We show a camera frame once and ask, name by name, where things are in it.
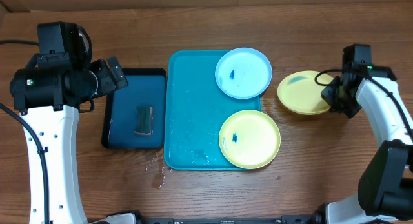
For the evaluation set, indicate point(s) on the green and orange sponge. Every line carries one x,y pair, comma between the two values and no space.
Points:
144,120

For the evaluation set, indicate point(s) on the yellow plate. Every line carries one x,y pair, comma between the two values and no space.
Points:
249,139
300,93

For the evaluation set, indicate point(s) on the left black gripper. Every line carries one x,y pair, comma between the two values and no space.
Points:
109,82

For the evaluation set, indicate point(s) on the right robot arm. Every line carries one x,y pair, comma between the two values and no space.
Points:
384,194

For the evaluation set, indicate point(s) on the teal plastic tray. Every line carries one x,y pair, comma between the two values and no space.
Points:
196,109

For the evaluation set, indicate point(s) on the black water tray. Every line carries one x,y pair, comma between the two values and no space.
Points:
146,87

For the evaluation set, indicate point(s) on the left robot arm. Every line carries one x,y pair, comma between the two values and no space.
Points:
47,94

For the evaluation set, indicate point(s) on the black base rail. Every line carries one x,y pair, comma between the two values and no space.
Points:
135,217

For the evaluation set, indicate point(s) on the light blue plate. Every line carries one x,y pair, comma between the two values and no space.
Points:
243,73

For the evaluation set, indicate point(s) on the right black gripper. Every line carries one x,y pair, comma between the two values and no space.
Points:
335,97

